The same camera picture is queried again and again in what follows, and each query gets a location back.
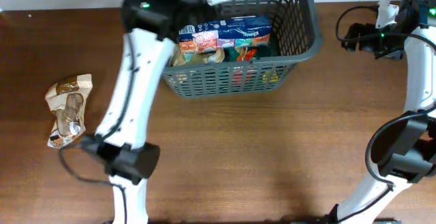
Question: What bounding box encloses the green Nescafe coffee bag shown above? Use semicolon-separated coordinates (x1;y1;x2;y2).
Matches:
223;45;273;63

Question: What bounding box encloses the beige paper bag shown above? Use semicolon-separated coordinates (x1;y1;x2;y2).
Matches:
170;45;225;66

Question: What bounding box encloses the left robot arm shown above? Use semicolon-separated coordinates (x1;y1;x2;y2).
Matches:
78;0;216;223

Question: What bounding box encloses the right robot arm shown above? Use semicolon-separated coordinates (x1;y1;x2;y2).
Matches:
324;0;435;223

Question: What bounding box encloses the grey plastic basket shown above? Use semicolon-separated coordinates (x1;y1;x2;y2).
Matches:
163;0;322;98

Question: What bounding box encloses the brown white snack bag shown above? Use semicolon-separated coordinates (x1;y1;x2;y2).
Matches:
45;74;93;148

